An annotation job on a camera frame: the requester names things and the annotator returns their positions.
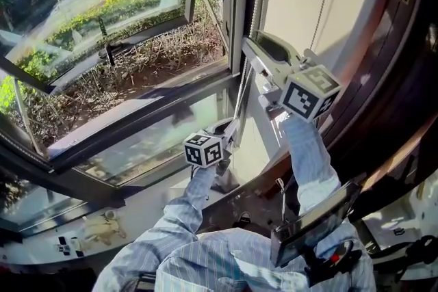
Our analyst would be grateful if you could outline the white windowsill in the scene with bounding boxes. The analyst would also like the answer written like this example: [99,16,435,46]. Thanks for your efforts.
[0,102,274,276]

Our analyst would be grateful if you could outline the black mount with red button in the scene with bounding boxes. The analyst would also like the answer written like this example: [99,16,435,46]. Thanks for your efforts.
[304,239,363,287]

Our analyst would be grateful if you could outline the green outdoor shrubs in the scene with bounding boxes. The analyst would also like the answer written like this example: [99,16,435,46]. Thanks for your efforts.
[0,0,229,148]

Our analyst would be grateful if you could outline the black office chair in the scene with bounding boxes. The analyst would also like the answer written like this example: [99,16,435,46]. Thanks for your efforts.
[371,235,438,273]

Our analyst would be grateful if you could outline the person's left forearm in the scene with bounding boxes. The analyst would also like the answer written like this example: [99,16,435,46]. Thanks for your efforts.
[136,163,227,250]

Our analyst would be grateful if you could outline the person's striped shirt torso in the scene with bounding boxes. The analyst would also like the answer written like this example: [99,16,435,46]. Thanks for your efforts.
[92,227,377,292]

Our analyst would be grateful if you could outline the person's legs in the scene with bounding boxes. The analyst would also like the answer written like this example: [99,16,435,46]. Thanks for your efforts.
[232,222,274,234]

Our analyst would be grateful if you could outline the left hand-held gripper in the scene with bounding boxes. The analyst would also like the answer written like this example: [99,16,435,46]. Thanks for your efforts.
[183,118,240,177]

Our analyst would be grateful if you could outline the cream fabric bag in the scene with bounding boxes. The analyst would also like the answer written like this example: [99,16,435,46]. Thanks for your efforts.
[81,217,127,245]

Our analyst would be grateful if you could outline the white bead chain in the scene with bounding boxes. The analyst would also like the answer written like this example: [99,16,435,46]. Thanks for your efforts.
[234,0,271,148]

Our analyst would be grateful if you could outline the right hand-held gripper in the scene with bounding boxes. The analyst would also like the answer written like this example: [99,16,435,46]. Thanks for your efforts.
[242,30,343,123]

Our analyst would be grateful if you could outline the white desk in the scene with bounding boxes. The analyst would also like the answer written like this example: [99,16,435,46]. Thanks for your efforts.
[362,177,438,281]

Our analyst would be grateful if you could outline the person's right forearm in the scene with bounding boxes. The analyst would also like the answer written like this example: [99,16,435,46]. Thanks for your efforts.
[279,114,342,216]

